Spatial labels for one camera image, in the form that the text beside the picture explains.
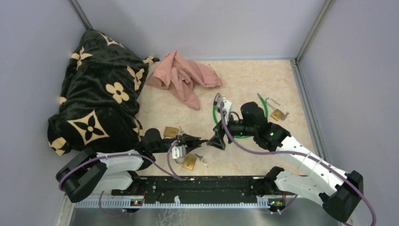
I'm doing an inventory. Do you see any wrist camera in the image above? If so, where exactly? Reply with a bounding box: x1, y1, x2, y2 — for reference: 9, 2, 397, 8
216, 98, 232, 123
171, 145, 187, 159

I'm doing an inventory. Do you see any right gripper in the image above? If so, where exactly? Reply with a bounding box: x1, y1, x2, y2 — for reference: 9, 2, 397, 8
207, 111, 256, 149

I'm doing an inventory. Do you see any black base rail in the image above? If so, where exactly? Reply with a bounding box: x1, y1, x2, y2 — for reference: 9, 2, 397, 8
121, 176, 283, 204

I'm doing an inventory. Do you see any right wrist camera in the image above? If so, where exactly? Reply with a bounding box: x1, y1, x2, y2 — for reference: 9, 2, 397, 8
216, 98, 232, 123

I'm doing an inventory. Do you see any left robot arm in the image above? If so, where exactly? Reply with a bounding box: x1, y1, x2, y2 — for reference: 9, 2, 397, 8
56, 129, 207, 203

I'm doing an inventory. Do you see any aluminium frame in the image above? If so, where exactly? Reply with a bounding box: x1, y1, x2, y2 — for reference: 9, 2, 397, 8
56, 0, 359, 226

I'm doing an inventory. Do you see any brass padlock on cable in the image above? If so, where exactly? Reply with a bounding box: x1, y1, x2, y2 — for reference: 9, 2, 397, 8
265, 97, 289, 121

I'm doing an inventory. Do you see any pink cloth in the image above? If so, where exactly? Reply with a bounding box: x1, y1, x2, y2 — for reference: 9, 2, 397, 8
145, 51, 223, 110

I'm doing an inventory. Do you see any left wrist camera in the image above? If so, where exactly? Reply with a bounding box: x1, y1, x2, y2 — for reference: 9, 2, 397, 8
171, 145, 187, 159

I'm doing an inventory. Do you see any black floral blanket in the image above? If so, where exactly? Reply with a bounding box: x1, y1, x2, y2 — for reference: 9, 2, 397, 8
48, 30, 157, 156

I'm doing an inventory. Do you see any green cable lock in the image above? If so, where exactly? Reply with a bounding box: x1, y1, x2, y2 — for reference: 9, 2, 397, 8
212, 93, 268, 124

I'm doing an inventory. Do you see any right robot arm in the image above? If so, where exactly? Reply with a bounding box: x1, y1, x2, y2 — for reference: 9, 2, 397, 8
207, 99, 365, 224

